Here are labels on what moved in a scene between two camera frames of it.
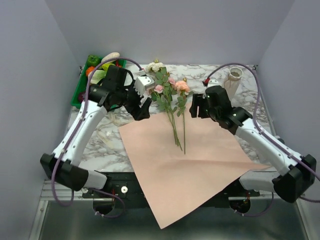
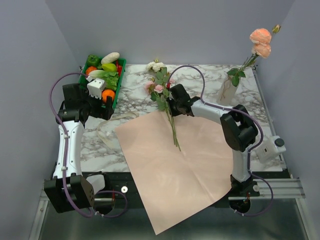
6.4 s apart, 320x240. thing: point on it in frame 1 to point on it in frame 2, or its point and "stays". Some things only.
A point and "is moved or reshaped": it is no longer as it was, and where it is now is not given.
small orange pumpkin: (89, 69) stays
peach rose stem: (182, 88) is moved or reshaped
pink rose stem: (171, 82) to (169, 112)
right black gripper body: (212, 112) to (174, 107)
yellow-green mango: (105, 66) stays
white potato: (113, 55) stays
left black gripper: (139, 113) to (105, 113)
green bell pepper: (92, 60) stays
